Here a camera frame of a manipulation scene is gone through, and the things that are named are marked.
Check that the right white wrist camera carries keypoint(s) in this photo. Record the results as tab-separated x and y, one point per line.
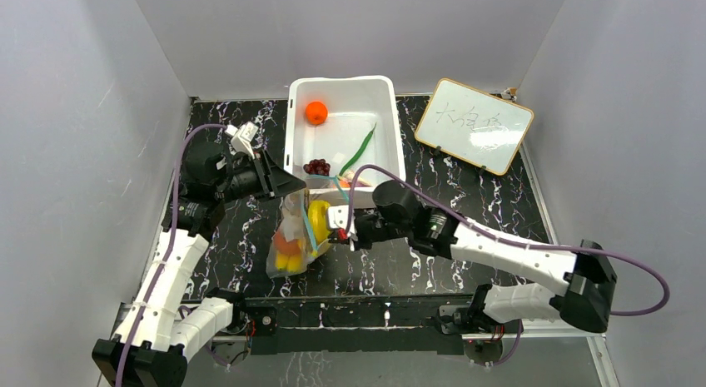
337	217

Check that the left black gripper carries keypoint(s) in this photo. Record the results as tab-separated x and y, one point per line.
275	180

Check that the black front mounting rail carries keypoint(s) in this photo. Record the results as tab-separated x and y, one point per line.
368	323

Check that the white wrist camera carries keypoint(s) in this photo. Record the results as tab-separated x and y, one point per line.
241	138
337	217

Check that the clear zip top bag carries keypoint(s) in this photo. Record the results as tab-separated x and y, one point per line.
325	188

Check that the dark red grape bunch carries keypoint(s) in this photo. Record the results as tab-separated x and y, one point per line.
318	167

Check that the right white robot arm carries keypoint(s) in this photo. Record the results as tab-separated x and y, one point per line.
576	287

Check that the orange tangerine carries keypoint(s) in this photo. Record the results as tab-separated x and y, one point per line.
316	113

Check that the yellow green starfruit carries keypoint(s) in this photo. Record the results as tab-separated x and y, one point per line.
317	217

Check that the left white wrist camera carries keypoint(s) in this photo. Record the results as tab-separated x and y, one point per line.
241	138

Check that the white mushroom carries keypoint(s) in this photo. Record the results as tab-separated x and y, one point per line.
292	225

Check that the small orange pumpkin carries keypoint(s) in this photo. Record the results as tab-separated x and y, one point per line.
284	247

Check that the green onion stalk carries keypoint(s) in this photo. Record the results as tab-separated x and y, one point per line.
360	151

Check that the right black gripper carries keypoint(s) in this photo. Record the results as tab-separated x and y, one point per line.
354	230

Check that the yellow banana bunch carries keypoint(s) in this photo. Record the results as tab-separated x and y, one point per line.
290	264

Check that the white plastic bin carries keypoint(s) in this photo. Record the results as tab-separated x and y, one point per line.
355	105

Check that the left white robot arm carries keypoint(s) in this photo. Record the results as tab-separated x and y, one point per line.
160	335

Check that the small whiteboard wooden frame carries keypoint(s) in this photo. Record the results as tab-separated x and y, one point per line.
473	126

